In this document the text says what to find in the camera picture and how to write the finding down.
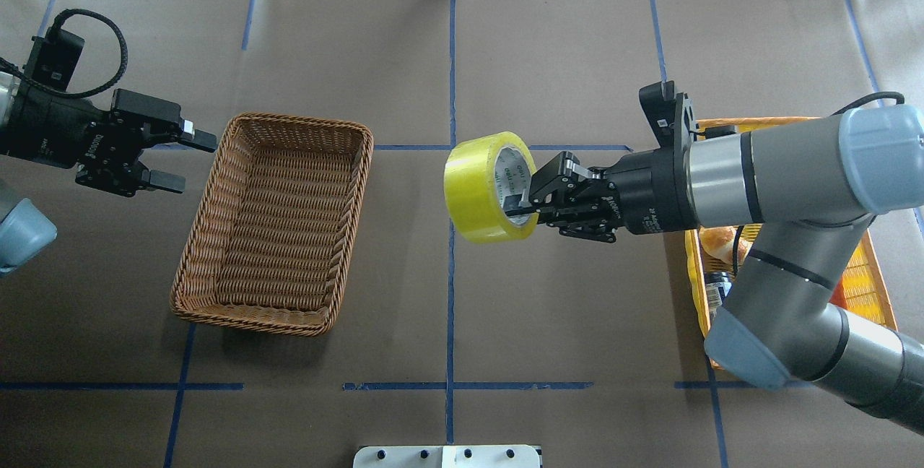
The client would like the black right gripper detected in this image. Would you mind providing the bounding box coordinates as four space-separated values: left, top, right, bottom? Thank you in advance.
504 148 699 243

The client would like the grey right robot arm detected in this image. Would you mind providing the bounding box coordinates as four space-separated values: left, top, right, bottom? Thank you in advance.
500 98 922 433

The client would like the brown wicker basket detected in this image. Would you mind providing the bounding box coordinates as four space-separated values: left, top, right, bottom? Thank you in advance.
170 112 374 337

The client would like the toy carrot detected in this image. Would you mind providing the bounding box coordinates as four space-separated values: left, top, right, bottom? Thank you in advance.
829 281 848 309

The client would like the yellow tape roll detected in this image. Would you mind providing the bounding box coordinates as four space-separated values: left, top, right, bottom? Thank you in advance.
443 131 538 243

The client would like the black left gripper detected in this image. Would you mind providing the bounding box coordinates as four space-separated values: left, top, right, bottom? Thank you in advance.
2 83 218 197

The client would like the toy croissant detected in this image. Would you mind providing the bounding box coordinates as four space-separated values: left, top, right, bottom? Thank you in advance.
699 227 751 265

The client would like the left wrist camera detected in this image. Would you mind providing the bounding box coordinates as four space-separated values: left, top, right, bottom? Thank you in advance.
23 27 85 92

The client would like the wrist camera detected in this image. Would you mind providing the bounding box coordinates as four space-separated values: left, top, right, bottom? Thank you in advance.
23 27 85 92
638 80 696 152

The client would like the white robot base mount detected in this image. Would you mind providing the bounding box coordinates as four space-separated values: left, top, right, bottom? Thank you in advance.
352 444 544 467

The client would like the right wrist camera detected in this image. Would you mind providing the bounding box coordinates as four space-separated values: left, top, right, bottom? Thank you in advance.
638 80 696 152

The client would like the black camera cable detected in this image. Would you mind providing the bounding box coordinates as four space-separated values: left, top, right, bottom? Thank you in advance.
830 91 907 116
0 9 128 100

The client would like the black left camera cable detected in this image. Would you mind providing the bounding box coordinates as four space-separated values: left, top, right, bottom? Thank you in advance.
0 9 128 100

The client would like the black right camera cable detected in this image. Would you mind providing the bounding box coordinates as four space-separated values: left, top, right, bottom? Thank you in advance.
830 91 907 116

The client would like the small dark can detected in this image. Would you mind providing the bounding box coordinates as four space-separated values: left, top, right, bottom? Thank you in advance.
704 271 733 323

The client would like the yellow plastic basket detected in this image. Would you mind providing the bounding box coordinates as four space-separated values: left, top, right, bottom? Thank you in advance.
684 116 898 337

